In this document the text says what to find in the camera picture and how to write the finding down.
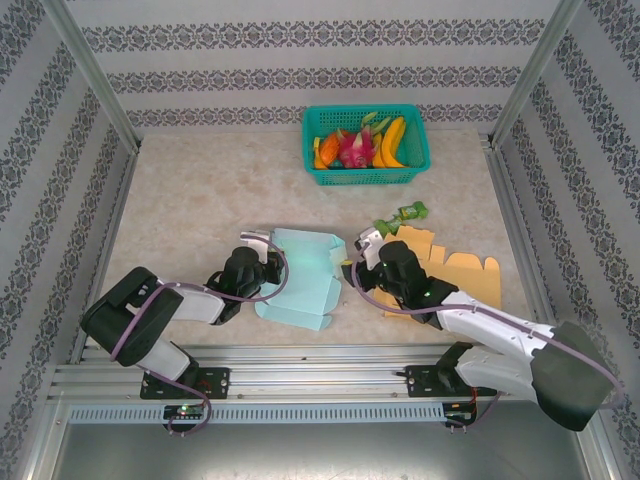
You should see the light blue paper box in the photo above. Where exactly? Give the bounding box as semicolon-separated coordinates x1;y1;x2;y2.
253;227;348;332

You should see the yellow paper box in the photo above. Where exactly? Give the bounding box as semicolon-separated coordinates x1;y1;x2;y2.
369;223;502;321

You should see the green biscuit packet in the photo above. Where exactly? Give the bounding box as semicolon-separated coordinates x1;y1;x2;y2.
397;200;430;220
373;215;412;236

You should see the teal plastic basket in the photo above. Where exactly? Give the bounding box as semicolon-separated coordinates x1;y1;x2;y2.
301;103;432;187

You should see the orange toy fruit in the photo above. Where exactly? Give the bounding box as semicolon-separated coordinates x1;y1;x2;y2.
318;133;342;168

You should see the pink dragon fruit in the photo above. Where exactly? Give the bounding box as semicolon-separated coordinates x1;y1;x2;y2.
335;112;391;169

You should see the small circuit board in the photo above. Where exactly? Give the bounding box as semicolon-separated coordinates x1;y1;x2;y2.
163;404;206;420
444;402;479;422

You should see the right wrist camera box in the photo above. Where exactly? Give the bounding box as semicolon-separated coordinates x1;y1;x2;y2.
353;227;385;264

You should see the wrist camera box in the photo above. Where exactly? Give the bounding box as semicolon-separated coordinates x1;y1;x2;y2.
239;229;274;261
353;227;385;264

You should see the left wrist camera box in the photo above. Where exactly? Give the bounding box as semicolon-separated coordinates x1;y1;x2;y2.
239;229;274;261

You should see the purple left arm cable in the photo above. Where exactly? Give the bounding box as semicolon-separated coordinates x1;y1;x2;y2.
109;238;290;436

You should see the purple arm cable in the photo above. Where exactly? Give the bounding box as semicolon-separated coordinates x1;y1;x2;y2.
109;238;290;436
349;239;626;434

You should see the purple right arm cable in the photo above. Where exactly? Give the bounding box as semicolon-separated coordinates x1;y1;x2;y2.
349;239;626;434

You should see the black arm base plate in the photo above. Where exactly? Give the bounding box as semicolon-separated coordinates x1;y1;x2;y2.
139;367;231;401
404;364;499;400

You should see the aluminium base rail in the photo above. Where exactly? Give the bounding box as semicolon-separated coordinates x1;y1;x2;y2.
47;343;594;401

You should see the aluminium side rail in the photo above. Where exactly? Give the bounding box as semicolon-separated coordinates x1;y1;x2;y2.
483;144;569;359
69;149;140;364

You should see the perforated metal cable tray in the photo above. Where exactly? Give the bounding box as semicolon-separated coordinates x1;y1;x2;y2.
67;402;447;426

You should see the aluminium frame post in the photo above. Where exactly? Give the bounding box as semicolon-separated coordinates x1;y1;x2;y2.
42;0;142;153
487;0;584;149

